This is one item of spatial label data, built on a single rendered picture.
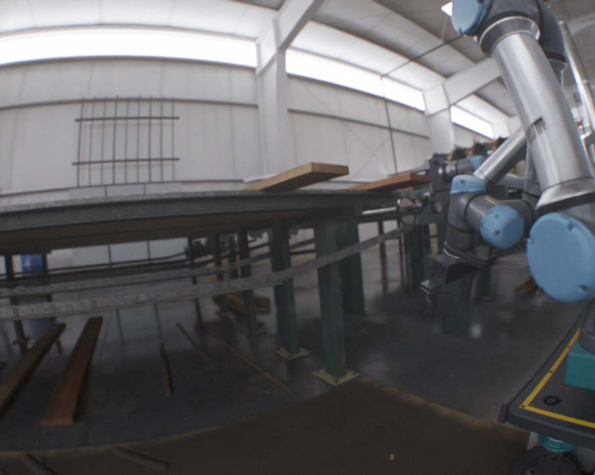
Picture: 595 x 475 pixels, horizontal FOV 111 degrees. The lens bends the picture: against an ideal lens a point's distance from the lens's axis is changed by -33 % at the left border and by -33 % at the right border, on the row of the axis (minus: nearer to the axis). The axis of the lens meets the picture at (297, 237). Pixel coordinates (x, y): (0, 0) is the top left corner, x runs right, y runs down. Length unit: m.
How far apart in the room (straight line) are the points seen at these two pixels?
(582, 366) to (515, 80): 0.45
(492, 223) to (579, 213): 0.21
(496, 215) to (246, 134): 7.74
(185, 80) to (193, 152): 1.97
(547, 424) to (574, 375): 0.10
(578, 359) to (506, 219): 0.27
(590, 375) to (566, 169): 0.32
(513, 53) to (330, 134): 9.15
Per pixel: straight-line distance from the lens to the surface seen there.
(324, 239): 1.32
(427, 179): 1.31
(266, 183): 1.03
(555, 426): 0.62
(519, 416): 0.63
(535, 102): 0.48
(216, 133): 7.85
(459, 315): 1.88
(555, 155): 0.45
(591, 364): 0.57
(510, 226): 0.58
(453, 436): 1.08
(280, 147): 7.29
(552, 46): 0.66
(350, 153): 9.83
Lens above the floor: 0.68
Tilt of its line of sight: 1 degrees down
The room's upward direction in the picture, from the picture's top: 5 degrees counter-clockwise
